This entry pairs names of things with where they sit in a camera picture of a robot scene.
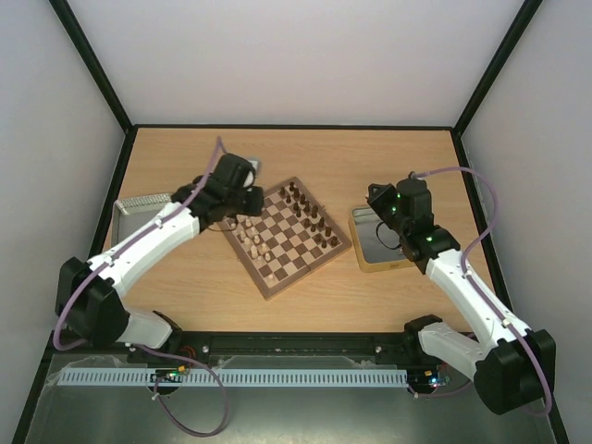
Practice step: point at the dark chess piece row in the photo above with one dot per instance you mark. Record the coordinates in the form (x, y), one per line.
(300, 222)

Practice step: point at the cream piece row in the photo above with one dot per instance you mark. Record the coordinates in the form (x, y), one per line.
(245, 235)

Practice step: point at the light blue cable duct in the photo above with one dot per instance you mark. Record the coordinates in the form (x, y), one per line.
(235, 378)

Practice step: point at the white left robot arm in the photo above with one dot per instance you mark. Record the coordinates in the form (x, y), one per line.
(89, 296)

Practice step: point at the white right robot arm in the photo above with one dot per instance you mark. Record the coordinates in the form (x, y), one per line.
(509, 363)

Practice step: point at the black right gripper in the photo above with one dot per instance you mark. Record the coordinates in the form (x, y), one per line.
(381, 196)

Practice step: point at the wooden chess board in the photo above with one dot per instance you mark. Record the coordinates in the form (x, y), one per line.
(289, 268)

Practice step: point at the silver metal tin box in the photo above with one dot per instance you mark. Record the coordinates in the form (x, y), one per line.
(377, 247)

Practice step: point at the black aluminium frame rail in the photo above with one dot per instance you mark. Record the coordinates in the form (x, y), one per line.
(379, 348)

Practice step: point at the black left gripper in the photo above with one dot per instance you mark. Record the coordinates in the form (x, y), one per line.
(256, 207)

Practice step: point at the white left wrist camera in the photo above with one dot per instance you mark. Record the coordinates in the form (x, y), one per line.
(252, 175)

